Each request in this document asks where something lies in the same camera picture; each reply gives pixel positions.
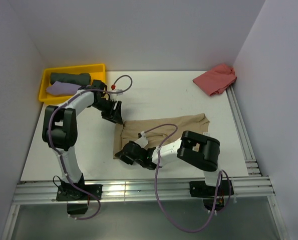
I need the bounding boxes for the purple cable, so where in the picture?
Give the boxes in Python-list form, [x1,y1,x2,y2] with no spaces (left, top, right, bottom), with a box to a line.
[48,74,133,221]
[141,123,231,233]

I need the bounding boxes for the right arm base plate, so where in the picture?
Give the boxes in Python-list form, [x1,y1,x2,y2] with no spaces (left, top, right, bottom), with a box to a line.
[189,180,234,199]

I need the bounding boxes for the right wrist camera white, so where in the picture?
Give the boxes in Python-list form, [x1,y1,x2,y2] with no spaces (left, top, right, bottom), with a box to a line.
[135,131,148,148]

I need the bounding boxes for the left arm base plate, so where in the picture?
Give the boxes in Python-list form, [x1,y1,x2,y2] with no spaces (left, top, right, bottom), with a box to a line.
[56,182,102,215]

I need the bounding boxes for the beige t shirt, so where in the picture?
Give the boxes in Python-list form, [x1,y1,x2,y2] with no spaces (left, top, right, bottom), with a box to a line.
[113,113,210,159]

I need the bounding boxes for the yellow plastic bin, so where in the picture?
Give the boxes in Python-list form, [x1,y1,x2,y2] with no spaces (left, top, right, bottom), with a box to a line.
[38,63,106,105]

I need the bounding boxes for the lavender folded shirt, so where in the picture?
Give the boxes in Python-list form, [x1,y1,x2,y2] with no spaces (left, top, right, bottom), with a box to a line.
[46,81,81,96]

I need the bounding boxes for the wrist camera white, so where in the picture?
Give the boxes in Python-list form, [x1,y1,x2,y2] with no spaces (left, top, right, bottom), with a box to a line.
[135,131,148,148]
[110,84,124,97]

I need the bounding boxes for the dark green rolled shirt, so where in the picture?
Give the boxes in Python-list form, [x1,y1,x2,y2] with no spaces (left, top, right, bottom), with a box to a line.
[50,72,91,86]

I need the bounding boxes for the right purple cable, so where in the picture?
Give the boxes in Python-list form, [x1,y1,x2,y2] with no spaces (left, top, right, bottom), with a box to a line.
[141,123,231,233]

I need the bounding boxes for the aluminium right side rail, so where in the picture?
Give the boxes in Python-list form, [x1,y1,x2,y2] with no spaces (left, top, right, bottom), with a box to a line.
[226,86,262,177]

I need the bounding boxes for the pink t shirt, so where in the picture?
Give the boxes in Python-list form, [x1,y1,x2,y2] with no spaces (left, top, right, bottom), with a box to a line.
[193,63,237,97]

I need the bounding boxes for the aluminium front rail frame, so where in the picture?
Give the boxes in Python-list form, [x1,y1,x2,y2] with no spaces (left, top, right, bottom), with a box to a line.
[2,176,289,240]

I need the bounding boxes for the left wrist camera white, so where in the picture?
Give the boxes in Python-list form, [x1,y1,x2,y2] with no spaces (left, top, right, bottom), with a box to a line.
[110,84,124,97]

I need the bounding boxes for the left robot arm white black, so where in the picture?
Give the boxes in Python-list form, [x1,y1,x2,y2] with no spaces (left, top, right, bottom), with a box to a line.
[42,80,123,200]

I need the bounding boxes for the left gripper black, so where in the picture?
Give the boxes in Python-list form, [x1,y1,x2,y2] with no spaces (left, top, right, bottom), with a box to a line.
[91,98,123,125]

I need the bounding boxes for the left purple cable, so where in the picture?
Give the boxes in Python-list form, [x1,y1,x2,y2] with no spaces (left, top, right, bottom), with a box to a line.
[48,74,133,221]

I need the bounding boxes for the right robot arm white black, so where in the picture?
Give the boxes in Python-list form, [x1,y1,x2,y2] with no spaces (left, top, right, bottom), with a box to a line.
[114,130,223,195]

